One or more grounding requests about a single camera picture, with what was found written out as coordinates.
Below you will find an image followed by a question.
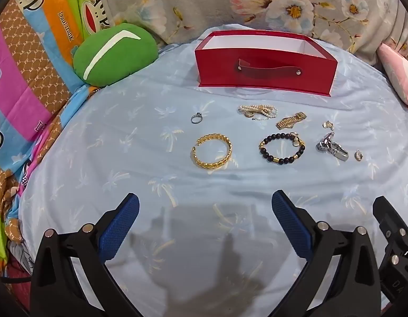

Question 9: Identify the light blue bedsheet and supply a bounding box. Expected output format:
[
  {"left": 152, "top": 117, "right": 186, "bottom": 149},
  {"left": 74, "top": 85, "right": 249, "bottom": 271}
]
[{"left": 6, "top": 23, "right": 408, "bottom": 317}]

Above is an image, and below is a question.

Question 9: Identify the pink pillow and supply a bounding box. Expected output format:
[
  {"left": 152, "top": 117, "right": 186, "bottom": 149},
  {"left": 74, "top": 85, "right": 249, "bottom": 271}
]
[{"left": 377, "top": 43, "right": 408, "bottom": 108}]

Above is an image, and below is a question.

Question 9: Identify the silver watch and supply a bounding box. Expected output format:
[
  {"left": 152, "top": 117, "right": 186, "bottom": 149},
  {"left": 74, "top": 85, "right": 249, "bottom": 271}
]
[{"left": 315, "top": 132, "right": 350, "bottom": 162}]

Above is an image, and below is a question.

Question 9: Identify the red box with strap handle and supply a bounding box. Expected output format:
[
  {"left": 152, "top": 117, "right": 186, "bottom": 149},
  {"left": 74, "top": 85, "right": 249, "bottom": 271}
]
[{"left": 195, "top": 30, "right": 338, "bottom": 97}]

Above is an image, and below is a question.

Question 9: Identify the grey floral blanket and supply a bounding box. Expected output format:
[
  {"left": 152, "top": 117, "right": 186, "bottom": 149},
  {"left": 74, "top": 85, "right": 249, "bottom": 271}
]
[{"left": 95, "top": 0, "right": 408, "bottom": 70}]

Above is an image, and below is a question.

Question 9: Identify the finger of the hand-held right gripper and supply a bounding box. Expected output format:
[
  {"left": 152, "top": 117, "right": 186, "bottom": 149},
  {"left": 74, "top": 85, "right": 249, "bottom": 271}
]
[{"left": 372, "top": 196, "right": 408, "bottom": 269}]

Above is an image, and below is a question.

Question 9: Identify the colourful cartoon printed blanket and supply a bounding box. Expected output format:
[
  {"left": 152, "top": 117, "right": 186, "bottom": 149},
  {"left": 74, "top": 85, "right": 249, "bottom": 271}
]
[{"left": 0, "top": 0, "right": 110, "bottom": 278}]

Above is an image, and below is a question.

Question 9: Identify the gold chain bangle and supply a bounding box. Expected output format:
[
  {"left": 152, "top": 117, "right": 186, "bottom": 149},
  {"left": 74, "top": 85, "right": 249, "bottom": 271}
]
[{"left": 191, "top": 133, "right": 233, "bottom": 170}]

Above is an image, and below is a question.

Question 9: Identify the green round pillow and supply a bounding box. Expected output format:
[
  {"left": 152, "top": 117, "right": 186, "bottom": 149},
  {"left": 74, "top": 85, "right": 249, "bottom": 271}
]
[{"left": 74, "top": 22, "right": 159, "bottom": 88}]

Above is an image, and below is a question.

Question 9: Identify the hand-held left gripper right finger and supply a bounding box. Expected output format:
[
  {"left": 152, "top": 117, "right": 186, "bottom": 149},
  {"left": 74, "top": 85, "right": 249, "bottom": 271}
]
[{"left": 272, "top": 190, "right": 384, "bottom": 317}]

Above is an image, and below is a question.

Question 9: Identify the gold watch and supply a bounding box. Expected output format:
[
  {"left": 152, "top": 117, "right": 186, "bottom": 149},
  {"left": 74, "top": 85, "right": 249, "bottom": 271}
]
[{"left": 276, "top": 112, "right": 307, "bottom": 130}]

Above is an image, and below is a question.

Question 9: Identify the black cable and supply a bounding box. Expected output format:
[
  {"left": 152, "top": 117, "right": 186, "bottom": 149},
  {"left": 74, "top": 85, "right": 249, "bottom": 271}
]
[{"left": 3, "top": 258, "right": 35, "bottom": 285}]

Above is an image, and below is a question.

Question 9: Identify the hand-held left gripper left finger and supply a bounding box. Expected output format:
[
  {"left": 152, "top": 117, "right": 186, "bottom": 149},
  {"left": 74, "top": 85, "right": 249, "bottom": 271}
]
[{"left": 30, "top": 193, "right": 140, "bottom": 317}]

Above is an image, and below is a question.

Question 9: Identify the black bead bracelet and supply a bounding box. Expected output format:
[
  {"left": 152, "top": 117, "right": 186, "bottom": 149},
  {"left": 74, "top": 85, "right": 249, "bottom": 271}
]
[{"left": 259, "top": 132, "right": 306, "bottom": 165}]

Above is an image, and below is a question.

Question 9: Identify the pearl necklace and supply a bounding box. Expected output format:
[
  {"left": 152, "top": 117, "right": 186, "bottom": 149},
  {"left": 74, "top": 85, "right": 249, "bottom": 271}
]
[{"left": 238, "top": 104, "right": 278, "bottom": 121}]

